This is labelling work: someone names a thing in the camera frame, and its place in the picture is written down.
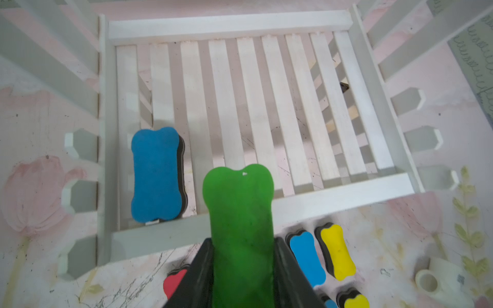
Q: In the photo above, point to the yellow eraser shelf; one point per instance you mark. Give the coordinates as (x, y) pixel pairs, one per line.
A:
(351, 298)
(339, 263)

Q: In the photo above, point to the white slatted wooden shelf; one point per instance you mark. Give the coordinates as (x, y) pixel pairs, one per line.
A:
(272, 77)

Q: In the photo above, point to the small white box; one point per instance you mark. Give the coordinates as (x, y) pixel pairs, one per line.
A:
(443, 282)

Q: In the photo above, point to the blue eraser shelf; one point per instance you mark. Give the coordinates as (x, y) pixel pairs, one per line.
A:
(302, 245)
(159, 187)
(328, 302)

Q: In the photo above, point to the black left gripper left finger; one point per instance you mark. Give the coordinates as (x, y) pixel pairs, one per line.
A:
(196, 288)

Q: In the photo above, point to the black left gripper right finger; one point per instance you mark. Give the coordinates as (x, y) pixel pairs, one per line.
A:
(290, 286)

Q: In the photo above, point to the green eraser shelf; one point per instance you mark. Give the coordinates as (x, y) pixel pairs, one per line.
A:
(240, 210)

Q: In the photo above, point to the red eraser shelf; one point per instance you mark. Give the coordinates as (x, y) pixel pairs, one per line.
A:
(173, 280)

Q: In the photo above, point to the yellow black pliers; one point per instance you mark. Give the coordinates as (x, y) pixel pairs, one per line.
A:
(344, 87)

